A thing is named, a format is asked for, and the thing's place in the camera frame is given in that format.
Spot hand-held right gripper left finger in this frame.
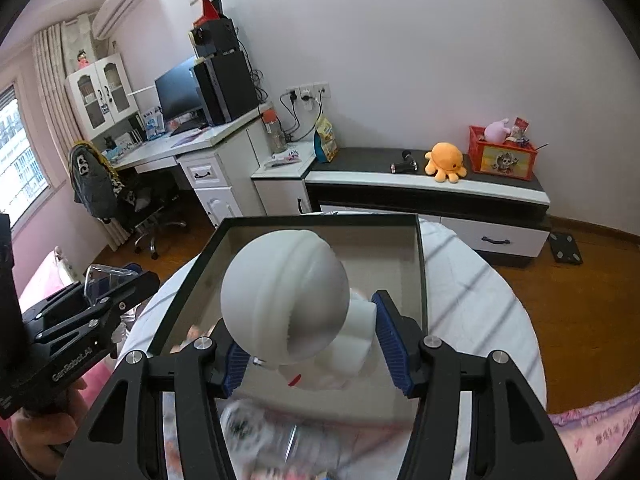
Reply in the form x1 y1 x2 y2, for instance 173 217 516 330
57 337 251 480

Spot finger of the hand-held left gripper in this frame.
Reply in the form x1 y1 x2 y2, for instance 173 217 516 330
19 262 143 323
24 270 162 361

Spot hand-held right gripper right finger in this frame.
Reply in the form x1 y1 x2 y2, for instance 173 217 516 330
371 290 586 480

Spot white round-headed figurine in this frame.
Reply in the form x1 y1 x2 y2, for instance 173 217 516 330
220 228 378 392

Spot pink box with dark rim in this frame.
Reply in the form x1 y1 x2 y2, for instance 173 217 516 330
147 213 429 361

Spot person's left hand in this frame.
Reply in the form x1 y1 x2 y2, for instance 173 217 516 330
9 377 88 478

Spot blurred white plastic item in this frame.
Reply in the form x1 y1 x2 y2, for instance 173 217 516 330
219 400 351 480

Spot black office chair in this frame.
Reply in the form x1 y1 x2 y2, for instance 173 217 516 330
70 142 190 261

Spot white striped bed sheet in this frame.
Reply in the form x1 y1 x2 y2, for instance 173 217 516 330
117 214 549 480

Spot black jacket with white print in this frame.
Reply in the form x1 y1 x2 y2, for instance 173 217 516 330
69 142 126 222

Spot window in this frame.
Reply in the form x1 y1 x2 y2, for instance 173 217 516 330
0 82 51 231

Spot blue and white box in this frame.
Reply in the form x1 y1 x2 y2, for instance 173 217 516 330
142 107 166 136

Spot white desk with drawers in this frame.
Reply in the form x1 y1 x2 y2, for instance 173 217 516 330
102 102 273 228

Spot white side cabinet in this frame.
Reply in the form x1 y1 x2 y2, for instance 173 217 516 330
250 147 318 218

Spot black and white low cabinet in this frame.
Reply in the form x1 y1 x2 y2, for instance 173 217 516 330
304 146 552 268

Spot orange octopus plush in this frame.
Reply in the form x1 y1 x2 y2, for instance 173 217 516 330
425 142 468 183

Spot black bathroom scale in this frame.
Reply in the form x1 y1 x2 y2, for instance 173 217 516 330
548 231 584 266

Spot flat packets on cabinet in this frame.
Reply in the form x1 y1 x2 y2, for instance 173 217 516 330
263 149 303 169

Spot white glass-door cabinet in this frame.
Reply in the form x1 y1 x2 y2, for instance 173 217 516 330
65 52 140 141

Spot black computer monitor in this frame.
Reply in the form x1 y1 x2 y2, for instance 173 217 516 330
154 56 211 123

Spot yellow and blue snack bag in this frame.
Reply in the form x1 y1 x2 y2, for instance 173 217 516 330
313 116 340 163

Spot clear bottle with orange cap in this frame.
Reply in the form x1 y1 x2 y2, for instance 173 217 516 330
263 107 287 155

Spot beige curtain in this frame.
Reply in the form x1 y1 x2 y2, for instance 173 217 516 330
31 12 128 253

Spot red crate with skull print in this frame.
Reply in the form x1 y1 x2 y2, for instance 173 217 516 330
468 125 538 181

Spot black computer tower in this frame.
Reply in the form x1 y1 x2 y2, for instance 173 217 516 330
192 50 261 127

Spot pink floral quilt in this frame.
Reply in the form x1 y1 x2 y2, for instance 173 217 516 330
547 389 640 480

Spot pink plush toy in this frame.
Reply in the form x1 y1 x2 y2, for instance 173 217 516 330
483 118 512 143

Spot black speaker box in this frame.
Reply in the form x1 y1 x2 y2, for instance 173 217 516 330
189 17 236 58

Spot white air conditioner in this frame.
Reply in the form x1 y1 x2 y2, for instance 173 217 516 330
91 0 151 41

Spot red pointed object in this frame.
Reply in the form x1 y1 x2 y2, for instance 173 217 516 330
192 0 223 26

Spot black power cable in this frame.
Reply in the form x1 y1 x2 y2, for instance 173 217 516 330
277 91 302 142

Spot white wall socket strip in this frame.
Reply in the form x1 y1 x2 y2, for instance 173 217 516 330
285 81 332 102

